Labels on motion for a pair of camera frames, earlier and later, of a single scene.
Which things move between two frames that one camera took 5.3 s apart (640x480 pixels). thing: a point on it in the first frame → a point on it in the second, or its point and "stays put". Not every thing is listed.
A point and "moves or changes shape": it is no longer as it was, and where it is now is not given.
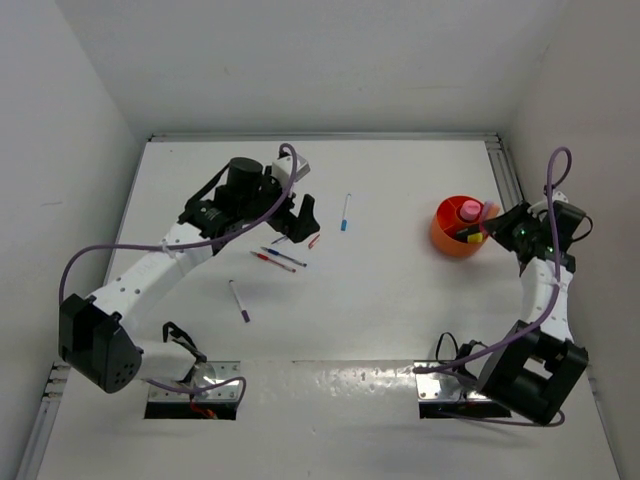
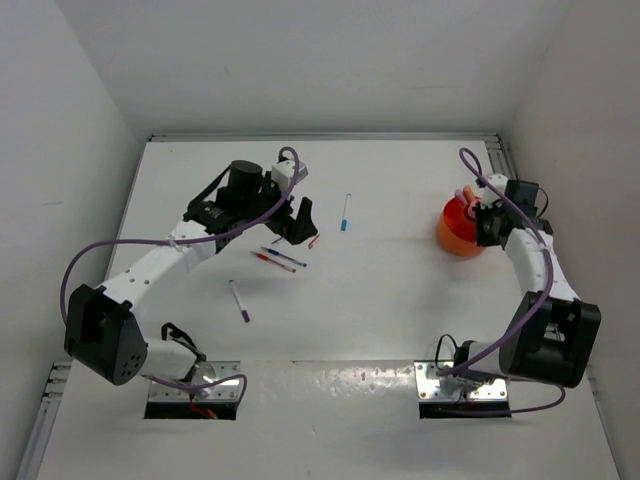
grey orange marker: [492, 211] moves or changes shape
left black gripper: [294, 226] stays put
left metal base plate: [203, 376] stays put
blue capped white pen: [344, 222] stays put
